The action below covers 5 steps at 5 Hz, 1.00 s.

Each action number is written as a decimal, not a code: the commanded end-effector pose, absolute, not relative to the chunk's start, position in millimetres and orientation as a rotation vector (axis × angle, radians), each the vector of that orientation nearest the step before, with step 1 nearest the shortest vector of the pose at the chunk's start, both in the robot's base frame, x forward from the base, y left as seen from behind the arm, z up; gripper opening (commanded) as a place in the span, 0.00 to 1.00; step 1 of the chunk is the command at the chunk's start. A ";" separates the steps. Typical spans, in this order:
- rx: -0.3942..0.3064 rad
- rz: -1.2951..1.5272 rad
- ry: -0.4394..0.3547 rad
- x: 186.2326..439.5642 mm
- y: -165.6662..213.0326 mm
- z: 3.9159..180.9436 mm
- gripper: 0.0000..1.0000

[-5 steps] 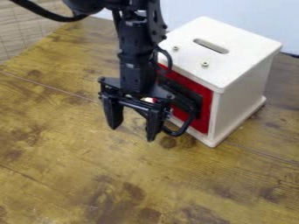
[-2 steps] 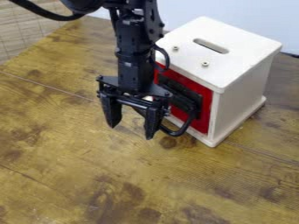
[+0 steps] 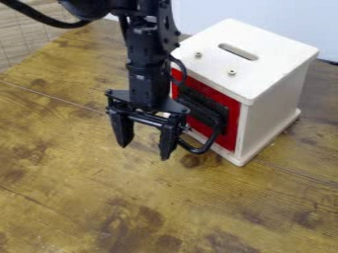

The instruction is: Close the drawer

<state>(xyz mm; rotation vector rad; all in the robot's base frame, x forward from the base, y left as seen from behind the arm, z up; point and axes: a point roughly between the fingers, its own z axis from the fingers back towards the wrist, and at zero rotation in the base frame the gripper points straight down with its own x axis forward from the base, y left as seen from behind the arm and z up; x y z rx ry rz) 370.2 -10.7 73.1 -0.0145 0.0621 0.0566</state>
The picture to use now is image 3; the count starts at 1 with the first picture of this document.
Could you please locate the white wooden cabinet box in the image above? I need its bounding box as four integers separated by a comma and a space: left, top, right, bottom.
173, 19, 318, 166

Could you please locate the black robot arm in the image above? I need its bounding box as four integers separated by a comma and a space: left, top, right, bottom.
0, 0, 189, 160

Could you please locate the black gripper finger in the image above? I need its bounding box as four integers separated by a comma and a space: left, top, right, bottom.
159, 125, 179, 160
109, 110, 135, 147

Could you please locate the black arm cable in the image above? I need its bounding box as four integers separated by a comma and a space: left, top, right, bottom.
169, 55, 189, 87

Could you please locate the black drawer handle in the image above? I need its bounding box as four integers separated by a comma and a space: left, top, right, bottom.
177, 85, 229, 154

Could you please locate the red drawer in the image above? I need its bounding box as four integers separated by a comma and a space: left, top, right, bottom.
171, 76, 241, 151

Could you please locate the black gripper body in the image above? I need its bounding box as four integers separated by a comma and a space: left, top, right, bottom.
106, 89, 190, 131

